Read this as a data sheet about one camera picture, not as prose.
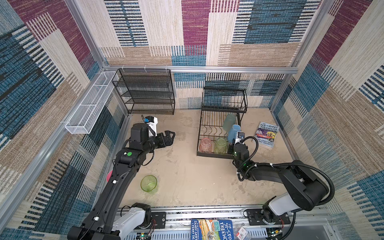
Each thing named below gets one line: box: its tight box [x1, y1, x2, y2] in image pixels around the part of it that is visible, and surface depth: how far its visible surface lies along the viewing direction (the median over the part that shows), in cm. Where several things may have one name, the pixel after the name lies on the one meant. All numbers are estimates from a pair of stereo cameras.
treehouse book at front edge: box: [191, 219, 235, 240], surface depth 70 cm
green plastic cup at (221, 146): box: [214, 137, 228, 155], surface depth 91 cm
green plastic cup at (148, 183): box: [140, 174, 158, 193], surface depth 81 cm
